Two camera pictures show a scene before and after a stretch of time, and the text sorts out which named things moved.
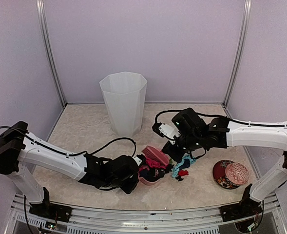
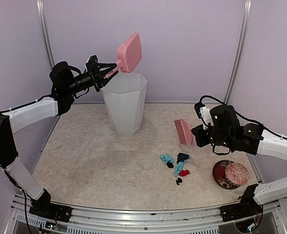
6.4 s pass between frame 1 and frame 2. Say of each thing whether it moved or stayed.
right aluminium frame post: stayed
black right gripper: moved
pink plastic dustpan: moved
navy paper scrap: moved
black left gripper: moved
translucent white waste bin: stayed
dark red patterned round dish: stayed
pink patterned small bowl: stayed
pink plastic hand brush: moved
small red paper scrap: stayed
